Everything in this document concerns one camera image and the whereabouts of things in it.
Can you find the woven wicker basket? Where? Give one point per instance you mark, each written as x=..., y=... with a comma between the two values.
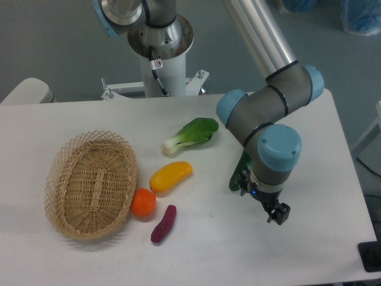
x=91, y=185

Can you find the green camera mount bracket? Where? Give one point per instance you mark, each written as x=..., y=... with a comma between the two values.
x=241, y=175

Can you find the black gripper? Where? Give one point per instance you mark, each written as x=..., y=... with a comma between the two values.
x=268, y=196

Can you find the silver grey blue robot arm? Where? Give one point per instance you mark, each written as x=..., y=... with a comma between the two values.
x=253, y=119

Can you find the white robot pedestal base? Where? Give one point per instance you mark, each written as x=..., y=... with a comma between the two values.
x=162, y=58

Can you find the white furniture frame right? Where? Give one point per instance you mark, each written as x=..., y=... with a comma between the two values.
x=370, y=133

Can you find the purple sweet potato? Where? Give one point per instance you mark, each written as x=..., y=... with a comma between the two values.
x=165, y=225

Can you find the black box at table edge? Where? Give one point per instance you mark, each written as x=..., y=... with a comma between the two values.
x=370, y=255

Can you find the blue plastic bag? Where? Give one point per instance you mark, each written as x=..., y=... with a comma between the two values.
x=361, y=18

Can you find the yellow mango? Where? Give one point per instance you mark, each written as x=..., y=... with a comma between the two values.
x=170, y=175

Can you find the white chair back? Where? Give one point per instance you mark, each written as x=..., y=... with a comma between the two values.
x=30, y=91

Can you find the green bok choy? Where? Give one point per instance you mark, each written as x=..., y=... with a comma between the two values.
x=200, y=130

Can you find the orange fruit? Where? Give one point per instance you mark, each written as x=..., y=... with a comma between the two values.
x=143, y=203

